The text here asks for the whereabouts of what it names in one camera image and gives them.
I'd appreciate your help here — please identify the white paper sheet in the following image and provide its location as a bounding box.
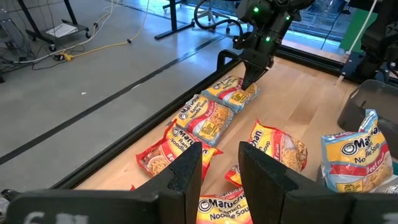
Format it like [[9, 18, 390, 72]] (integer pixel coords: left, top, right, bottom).
[[45, 22, 78, 39]]

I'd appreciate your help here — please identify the yellow cable with black knob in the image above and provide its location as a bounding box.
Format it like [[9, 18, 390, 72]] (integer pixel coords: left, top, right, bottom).
[[63, 0, 150, 62]]

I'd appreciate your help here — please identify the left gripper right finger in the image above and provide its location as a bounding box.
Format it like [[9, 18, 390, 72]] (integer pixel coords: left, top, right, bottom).
[[238, 142, 300, 224]]

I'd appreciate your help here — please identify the green board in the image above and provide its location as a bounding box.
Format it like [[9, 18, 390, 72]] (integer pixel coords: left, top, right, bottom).
[[338, 7, 379, 54]]

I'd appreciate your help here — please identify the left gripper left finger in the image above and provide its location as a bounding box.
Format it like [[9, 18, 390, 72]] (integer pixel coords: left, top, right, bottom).
[[136, 141, 202, 224]]

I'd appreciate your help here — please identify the thin white cable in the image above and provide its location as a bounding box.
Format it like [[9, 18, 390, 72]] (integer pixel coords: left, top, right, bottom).
[[12, 0, 122, 65]]

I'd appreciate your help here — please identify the blue Maruchan beef ramen pack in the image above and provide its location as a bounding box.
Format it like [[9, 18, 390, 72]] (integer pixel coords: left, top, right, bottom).
[[172, 94, 234, 147], [200, 74, 261, 113], [320, 108, 394, 194]]

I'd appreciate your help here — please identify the white office chair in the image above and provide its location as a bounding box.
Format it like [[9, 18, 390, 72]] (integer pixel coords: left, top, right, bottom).
[[191, 0, 249, 35]]

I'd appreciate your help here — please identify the grey translucent plastic bin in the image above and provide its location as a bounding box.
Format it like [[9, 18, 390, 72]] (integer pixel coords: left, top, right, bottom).
[[337, 79, 398, 150]]

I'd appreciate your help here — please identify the yellow cable connector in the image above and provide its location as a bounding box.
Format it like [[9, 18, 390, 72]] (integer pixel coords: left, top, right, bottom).
[[54, 52, 75, 62]]

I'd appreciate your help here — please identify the black curved bracket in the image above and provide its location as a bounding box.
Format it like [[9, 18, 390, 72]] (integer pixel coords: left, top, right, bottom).
[[216, 49, 242, 74]]

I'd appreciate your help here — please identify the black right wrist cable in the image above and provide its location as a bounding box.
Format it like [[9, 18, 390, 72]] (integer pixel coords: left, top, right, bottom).
[[193, 0, 246, 37]]

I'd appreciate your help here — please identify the black rolling stand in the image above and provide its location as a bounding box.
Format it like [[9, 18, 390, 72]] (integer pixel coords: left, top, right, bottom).
[[17, 0, 91, 52]]

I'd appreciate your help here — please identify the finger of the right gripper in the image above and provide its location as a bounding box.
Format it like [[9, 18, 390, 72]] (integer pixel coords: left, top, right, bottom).
[[241, 61, 257, 91], [252, 67, 269, 84]]

